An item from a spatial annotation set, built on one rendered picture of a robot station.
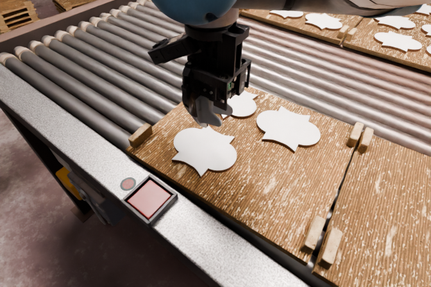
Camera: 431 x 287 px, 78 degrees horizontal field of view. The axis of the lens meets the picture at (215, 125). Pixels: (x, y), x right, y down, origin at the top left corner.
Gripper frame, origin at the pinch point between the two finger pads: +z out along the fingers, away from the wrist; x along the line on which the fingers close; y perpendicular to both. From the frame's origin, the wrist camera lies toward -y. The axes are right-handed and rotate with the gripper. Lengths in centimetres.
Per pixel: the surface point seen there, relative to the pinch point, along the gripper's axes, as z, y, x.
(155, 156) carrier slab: 9.1, -7.5, -7.2
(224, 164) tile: 8.0, 6.1, -1.3
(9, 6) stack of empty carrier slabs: 59, -266, 69
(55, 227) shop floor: 103, -82, -26
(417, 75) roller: 11, 35, 61
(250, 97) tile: 8.1, 0.1, 20.3
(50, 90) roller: 11, -50, -5
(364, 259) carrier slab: 9.0, 33.8, -3.9
